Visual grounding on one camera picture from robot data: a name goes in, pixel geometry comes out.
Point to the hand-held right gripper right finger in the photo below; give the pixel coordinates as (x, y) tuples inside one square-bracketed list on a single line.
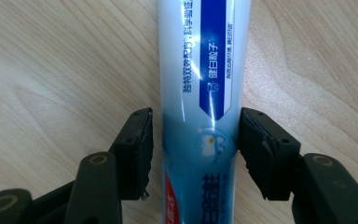
[(273, 155)]

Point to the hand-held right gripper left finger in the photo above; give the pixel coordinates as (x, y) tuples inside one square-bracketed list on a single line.
[(130, 155)]

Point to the white and blue toothpaste tube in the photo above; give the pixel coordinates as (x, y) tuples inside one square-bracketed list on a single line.
[(199, 93)]

